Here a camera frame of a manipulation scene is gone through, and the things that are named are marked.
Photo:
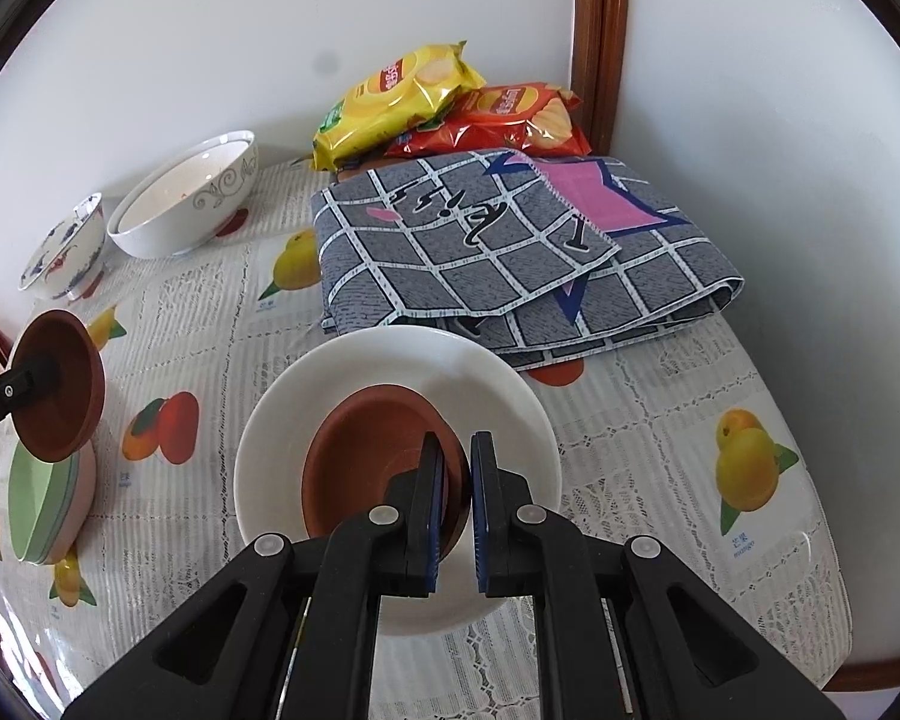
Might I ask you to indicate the blue patterned white bowl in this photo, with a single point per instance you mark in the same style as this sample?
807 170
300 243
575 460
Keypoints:
75 249

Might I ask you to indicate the white bowl grey swirl pattern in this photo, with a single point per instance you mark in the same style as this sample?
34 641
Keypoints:
390 360

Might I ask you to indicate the large white bowl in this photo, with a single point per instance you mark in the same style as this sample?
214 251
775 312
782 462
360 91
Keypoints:
202 217

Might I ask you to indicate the light green square plate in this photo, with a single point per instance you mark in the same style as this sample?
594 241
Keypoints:
34 500

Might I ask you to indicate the grey checkered folded cloth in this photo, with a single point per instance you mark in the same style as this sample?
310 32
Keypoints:
457 256

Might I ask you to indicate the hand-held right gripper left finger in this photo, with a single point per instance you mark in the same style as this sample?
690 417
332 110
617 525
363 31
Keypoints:
435 517

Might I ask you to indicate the brown wooden door frame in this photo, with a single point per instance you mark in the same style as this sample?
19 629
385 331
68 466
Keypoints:
600 37

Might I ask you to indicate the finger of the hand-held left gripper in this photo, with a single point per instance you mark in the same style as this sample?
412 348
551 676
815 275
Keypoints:
15 391

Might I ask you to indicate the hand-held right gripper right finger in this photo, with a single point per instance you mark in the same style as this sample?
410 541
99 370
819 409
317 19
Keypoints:
482 517

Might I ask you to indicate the fruit print tablecloth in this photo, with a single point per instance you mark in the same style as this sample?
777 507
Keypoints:
645 466

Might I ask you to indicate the pink square plate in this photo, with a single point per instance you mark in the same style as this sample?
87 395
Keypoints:
88 496

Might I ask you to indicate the white bowl painted inside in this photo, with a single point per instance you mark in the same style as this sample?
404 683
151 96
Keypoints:
157 199

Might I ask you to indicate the light blue square plate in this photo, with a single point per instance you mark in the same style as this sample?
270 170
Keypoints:
67 521

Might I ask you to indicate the red chip bag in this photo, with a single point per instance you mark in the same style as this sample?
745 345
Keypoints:
510 125

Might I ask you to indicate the yellow chip bag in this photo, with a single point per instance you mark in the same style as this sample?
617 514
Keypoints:
397 99

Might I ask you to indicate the small brown bowl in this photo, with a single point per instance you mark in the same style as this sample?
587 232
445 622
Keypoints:
71 420
360 459

